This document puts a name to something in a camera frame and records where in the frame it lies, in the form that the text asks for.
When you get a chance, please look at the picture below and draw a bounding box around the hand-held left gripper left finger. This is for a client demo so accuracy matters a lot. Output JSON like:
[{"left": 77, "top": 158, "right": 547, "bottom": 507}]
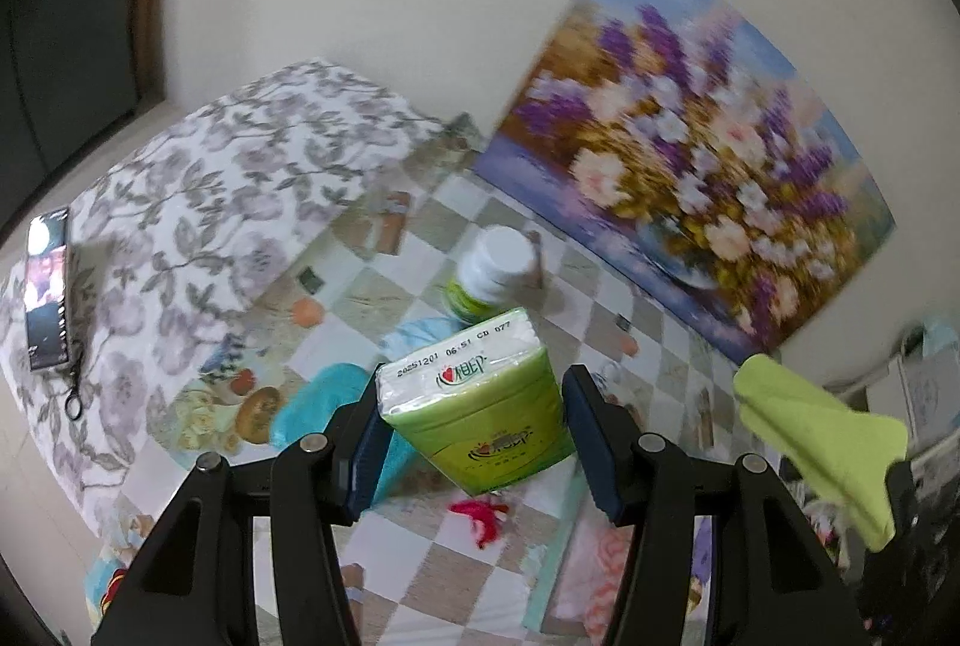
[{"left": 90, "top": 383, "right": 395, "bottom": 646}]

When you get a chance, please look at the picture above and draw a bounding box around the flower painting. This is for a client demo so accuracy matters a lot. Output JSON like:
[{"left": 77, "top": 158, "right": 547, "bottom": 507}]
[{"left": 472, "top": 0, "right": 897, "bottom": 362}]

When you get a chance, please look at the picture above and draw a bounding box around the green tissue packet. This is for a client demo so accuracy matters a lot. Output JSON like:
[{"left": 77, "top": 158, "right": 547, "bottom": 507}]
[{"left": 375, "top": 308, "right": 578, "bottom": 497}]

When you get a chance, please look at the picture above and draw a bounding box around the teal plastic toy box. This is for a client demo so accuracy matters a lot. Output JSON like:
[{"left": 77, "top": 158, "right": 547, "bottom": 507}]
[{"left": 270, "top": 365, "right": 413, "bottom": 504}]

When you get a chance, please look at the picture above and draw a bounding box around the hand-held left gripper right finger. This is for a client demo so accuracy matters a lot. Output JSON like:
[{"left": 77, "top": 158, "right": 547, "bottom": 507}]
[{"left": 562, "top": 365, "right": 856, "bottom": 646}]

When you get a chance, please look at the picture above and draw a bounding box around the white pill bottle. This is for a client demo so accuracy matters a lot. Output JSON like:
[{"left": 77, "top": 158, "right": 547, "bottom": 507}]
[{"left": 444, "top": 226, "right": 535, "bottom": 326}]

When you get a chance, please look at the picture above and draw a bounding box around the smartphone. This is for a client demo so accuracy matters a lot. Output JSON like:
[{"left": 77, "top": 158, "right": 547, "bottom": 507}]
[{"left": 25, "top": 207, "right": 72, "bottom": 371}]

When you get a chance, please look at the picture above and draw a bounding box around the blue face mask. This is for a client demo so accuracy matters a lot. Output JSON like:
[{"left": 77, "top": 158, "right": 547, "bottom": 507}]
[{"left": 382, "top": 316, "right": 451, "bottom": 356}]

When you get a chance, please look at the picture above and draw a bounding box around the pink white striped towel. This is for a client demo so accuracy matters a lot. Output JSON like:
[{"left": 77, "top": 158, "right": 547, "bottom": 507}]
[{"left": 555, "top": 526, "right": 638, "bottom": 626}]

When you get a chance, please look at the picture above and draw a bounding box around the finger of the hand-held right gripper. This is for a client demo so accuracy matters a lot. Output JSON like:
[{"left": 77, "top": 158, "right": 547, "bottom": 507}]
[{"left": 885, "top": 458, "right": 920, "bottom": 542}]

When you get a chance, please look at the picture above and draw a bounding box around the white box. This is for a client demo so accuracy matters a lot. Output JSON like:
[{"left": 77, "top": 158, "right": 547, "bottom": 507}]
[{"left": 898, "top": 316, "right": 960, "bottom": 441}]

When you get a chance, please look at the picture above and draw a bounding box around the checked printed tablecloth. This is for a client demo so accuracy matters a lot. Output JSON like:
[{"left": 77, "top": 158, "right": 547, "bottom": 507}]
[{"left": 90, "top": 113, "right": 826, "bottom": 646}]

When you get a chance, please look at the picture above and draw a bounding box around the black key ring strap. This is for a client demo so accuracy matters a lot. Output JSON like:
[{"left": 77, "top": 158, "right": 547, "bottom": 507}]
[{"left": 66, "top": 346, "right": 88, "bottom": 422}]

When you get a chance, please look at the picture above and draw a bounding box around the red tassel ornament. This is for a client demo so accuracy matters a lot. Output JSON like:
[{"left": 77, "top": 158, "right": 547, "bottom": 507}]
[{"left": 448, "top": 497, "right": 511, "bottom": 551}]

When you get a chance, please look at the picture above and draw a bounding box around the white tray with teal rim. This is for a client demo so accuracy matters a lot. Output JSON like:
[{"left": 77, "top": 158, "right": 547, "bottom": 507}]
[{"left": 523, "top": 466, "right": 715, "bottom": 646}]

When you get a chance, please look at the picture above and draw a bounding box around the green cloth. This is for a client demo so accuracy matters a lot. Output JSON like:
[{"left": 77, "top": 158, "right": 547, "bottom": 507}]
[{"left": 731, "top": 353, "right": 908, "bottom": 553}]

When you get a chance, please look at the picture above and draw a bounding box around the grey floral cloth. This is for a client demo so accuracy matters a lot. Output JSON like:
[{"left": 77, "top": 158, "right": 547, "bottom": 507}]
[{"left": 0, "top": 59, "right": 443, "bottom": 542}]

